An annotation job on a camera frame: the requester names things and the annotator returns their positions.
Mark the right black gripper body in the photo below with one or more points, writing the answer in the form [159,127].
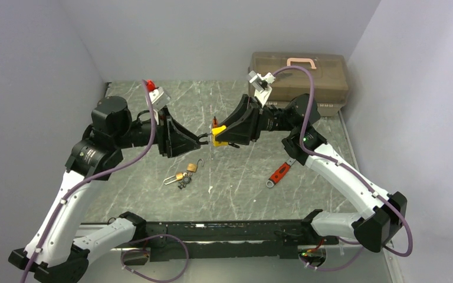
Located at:
[260,119]

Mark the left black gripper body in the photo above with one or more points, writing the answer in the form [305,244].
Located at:
[164,132]

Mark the orange padlock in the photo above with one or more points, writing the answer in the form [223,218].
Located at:
[215,123]

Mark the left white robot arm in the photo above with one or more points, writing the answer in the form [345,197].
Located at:
[54,254]

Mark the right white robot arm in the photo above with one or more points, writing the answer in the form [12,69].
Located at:
[379,215]

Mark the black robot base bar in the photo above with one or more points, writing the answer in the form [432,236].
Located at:
[226,234]

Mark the small brass padlock open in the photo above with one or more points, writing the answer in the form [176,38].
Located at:
[193,167]

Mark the brass padlock long shackle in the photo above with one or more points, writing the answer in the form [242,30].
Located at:
[175,178]

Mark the black keys bunch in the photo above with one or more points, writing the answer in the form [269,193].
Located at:
[184,181]

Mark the brown translucent toolbox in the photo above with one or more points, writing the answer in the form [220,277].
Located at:
[330,79]

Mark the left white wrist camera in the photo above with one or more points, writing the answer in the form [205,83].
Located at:
[159,97]

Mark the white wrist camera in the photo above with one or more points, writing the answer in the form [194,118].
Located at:
[159,97]
[262,86]

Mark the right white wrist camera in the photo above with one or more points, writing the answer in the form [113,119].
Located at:
[262,86]

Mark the red handled adjustable wrench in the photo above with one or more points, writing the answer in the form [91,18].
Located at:
[275,178]

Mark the pink toolbox handle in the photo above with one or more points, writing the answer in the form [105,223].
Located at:
[293,61]

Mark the aluminium frame rail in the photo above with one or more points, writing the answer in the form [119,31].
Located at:
[312,252]

